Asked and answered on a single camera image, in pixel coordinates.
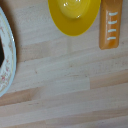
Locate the yellow plastic dish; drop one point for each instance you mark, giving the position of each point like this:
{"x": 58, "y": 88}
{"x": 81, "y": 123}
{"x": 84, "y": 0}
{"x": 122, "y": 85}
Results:
{"x": 74, "y": 20}

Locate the orange rectangular block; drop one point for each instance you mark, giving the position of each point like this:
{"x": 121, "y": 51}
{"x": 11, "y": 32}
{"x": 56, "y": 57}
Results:
{"x": 110, "y": 33}

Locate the white floral rimmed plate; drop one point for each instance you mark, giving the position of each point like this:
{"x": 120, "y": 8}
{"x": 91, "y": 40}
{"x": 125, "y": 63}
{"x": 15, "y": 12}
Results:
{"x": 7, "y": 63}

